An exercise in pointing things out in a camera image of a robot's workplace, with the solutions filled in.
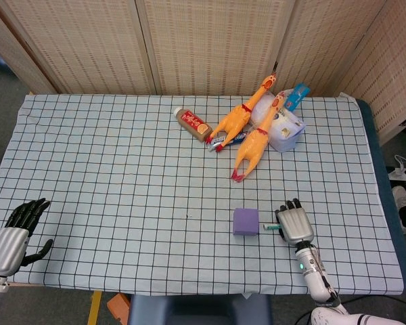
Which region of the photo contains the checkered grid tablecloth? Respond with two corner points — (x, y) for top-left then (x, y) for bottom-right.
(0, 93), (405, 297)

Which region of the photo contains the white fluffy plastic bag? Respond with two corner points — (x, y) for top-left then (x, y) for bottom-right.
(250, 93), (277, 127)

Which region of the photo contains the toothpaste tube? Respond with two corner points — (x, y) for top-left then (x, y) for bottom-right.
(207, 130), (250, 152)

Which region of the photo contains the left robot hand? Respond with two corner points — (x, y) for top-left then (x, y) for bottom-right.
(0, 198), (55, 278)

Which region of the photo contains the blue table frame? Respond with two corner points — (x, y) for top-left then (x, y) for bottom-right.
(354, 98), (406, 291)

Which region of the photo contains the woven folding screen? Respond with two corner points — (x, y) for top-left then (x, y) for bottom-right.
(0, 0), (406, 146)

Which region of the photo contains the white tissue pack bag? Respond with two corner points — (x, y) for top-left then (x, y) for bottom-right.
(263, 104), (307, 154)

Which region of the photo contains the yellow rubber chicken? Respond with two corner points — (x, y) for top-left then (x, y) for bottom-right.
(231, 91), (288, 184)
(205, 71), (279, 148)

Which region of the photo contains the blue snack packet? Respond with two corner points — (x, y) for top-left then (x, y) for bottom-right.
(284, 83), (311, 112)

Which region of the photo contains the orange box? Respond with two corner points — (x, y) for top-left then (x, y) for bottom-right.
(106, 292), (131, 325)

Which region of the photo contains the purple foam cube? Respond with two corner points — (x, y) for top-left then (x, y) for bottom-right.
(233, 208), (260, 237)

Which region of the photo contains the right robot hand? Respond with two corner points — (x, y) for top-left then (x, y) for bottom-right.
(275, 198), (315, 246)

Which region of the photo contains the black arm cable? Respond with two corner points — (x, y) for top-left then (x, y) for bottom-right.
(304, 243), (341, 302)

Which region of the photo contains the white power strip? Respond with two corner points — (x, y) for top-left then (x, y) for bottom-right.
(388, 154), (406, 180)

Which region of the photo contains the brown drink bottle red label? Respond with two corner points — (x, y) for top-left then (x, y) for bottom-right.
(173, 107), (213, 144)

